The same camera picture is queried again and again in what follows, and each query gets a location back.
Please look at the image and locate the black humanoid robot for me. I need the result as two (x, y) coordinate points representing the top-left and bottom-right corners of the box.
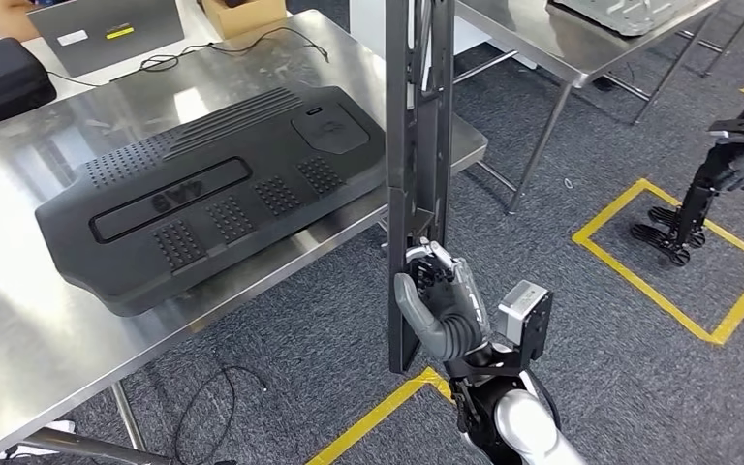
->
(630, 67), (744, 267)

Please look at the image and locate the stainless steel table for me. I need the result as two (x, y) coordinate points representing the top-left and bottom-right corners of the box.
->
(455, 0), (744, 216)

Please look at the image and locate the open cardboard box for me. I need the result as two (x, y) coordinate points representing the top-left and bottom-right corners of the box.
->
(200, 0), (288, 41)

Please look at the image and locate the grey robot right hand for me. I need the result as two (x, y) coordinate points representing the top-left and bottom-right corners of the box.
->
(394, 238), (492, 362)

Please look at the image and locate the yellow floor tape marker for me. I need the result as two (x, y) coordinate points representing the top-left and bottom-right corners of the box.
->
(305, 366), (455, 465)
(572, 178), (744, 347)

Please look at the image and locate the stainless steel workbench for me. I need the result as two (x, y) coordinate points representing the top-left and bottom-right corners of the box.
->
(0, 9), (489, 465)

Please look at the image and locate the grey sheet metal part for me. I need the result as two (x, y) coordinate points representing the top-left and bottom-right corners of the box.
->
(546, 0), (710, 38)

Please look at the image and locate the black laptop cable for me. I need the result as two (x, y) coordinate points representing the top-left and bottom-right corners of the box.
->
(47, 26), (330, 88)

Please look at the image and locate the black plastic plate bracket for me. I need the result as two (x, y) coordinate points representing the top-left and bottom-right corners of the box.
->
(385, 0), (456, 376)

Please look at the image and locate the black carrying case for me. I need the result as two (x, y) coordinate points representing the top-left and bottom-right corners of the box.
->
(0, 37), (58, 136)

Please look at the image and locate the white cabinet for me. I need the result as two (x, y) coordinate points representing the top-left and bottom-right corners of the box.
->
(349, 0), (541, 71)

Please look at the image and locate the black textured plastic panel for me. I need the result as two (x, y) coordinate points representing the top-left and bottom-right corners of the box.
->
(35, 84), (388, 318)

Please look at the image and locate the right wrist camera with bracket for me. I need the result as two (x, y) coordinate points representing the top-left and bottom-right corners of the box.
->
(497, 279), (554, 364)

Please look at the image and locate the black floor cable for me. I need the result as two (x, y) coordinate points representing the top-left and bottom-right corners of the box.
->
(172, 364), (269, 465)

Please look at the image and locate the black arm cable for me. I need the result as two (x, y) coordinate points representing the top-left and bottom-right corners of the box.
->
(525, 368), (563, 431)

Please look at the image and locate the grey laptop with labels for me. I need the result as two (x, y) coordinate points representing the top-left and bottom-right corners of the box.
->
(26, 0), (186, 78)

